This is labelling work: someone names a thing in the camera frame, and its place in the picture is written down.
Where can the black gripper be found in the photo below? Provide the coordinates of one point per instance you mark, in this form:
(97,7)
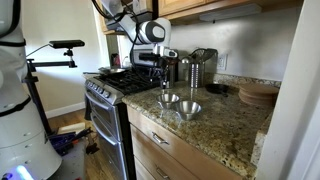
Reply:
(164,66)

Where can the small stainless steel bowl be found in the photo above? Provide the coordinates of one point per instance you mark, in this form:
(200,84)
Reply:
(187,110)
(167,99)

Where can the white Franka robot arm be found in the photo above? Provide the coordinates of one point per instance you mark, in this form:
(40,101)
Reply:
(20,133)

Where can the steel ladle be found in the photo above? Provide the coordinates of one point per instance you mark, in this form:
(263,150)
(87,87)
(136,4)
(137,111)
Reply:
(185,60)

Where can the silver countertop appliance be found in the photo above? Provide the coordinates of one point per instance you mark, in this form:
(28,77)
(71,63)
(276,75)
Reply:
(143,58)

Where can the steel frying pan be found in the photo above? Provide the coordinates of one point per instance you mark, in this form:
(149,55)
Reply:
(111,70)

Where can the stainless steel gas range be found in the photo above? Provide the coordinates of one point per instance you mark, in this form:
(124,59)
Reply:
(106,116)

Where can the wooden base cabinet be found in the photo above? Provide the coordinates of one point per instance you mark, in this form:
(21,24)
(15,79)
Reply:
(186,156)

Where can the light wooden plank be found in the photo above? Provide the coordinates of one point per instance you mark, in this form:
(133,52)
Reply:
(71,128)

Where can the purple blue tool case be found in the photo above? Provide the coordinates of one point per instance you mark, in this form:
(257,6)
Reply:
(61,139)

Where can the wrist-mounted camera box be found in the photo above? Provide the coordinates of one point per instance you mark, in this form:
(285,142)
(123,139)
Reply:
(165,51)

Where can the white wall outlet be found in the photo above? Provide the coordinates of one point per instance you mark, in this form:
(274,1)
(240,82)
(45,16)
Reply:
(222,61)

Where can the black stereo camera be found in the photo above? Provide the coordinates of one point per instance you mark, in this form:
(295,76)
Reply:
(66,44)

